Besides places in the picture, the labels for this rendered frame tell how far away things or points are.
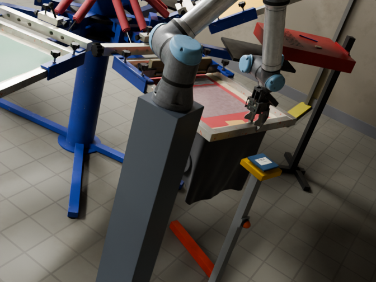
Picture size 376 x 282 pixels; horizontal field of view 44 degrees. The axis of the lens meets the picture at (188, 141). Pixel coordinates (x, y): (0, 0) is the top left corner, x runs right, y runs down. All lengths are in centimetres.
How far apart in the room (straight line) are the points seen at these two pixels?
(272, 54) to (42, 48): 126
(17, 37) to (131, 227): 124
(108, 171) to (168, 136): 172
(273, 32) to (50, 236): 170
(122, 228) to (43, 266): 76
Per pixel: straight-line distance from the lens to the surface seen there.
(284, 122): 229
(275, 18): 173
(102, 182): 321
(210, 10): 172
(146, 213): 183
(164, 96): 162
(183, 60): 157
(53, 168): 326
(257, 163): 196
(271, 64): 181
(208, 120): 212
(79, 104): 331
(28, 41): 260
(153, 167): 172
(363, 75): 524
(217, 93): 245
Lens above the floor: 192
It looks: 29 degrees down
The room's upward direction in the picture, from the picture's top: 17 degrees clockwise
